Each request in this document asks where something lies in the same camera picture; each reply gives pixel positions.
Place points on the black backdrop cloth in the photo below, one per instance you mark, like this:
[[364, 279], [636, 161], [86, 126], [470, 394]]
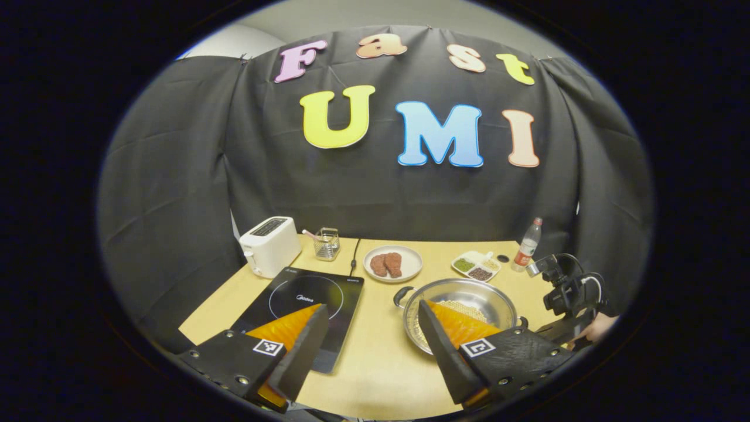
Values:
[[375, 193]]

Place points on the brown meat patty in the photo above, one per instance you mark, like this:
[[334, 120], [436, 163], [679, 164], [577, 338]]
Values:
[[394, 265], [378, 265]]

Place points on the white divided bean dish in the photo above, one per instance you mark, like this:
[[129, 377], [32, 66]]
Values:
[[476, 266]]

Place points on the round white plate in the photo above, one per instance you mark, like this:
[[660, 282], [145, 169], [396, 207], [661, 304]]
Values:
[[410, 266]]

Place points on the clear plastic water bottle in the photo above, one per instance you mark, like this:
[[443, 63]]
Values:
[[526, 249]]

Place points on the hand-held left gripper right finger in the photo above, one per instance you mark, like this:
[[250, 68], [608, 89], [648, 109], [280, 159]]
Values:
[[448, 363]]

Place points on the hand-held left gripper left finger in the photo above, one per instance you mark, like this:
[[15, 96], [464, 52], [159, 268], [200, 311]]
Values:
[[302, 357]]

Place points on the black induction cooktop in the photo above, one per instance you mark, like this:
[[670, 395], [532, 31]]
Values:
[[293, 287]]

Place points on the white toaster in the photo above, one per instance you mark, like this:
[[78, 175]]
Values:
[[269, 249]]

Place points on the pink stick utensil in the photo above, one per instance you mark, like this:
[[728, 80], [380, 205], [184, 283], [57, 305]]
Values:
[[309, 234]]

